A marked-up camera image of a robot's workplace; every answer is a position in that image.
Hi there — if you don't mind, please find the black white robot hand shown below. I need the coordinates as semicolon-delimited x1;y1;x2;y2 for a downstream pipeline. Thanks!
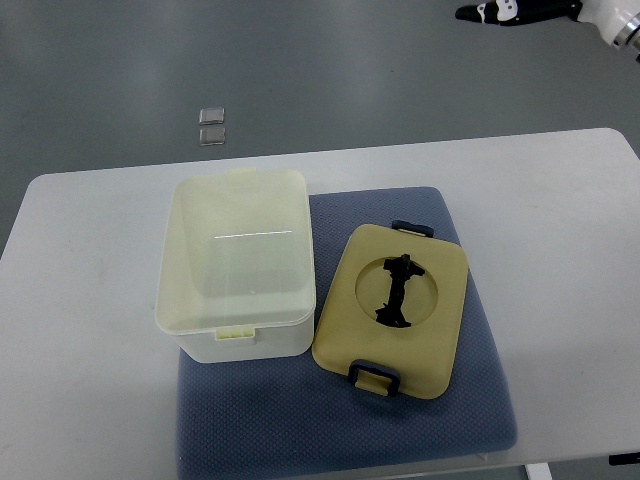
455;0;639;48

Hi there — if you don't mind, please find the yellow box lid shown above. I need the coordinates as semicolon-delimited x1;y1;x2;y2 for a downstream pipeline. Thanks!
312;222;469;400

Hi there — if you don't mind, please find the white storage box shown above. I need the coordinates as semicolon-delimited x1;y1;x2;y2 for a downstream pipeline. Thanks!
155;170;316;363

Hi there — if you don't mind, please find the upper floor socket plate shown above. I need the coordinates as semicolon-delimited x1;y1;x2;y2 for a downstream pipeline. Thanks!
198;106;225;125

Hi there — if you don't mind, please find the blue mesh mat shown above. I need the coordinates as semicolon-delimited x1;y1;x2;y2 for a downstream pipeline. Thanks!
175;186;518;480

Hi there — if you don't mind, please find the black table bracket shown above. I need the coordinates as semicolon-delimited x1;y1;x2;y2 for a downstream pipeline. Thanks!
608;452;640;467

